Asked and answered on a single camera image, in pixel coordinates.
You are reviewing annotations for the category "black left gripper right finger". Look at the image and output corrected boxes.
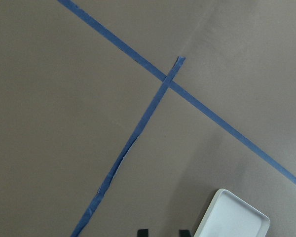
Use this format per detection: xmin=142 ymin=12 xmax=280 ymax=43
xmin=179 ymin=230 xmax=191 ymax=237

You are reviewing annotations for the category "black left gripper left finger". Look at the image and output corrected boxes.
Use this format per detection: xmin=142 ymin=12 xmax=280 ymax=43
xmin=137 ymin=229 xmax=148 ymax=237

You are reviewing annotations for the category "white wooden towel rack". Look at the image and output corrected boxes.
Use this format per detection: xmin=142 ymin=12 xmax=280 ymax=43
xmin=194 ymin=189 xmax=270 ymax=237

